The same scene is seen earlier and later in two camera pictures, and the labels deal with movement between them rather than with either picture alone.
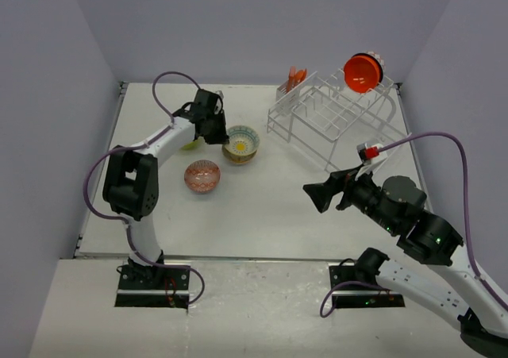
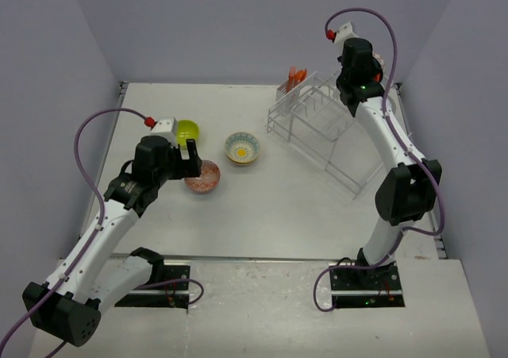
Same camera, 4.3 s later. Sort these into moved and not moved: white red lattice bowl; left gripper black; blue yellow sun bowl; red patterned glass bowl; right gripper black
Moved: blue yellow sun bowl; left gripper black; right gripper black
Not moved: red patterned glass bowl; white red lattice bowl
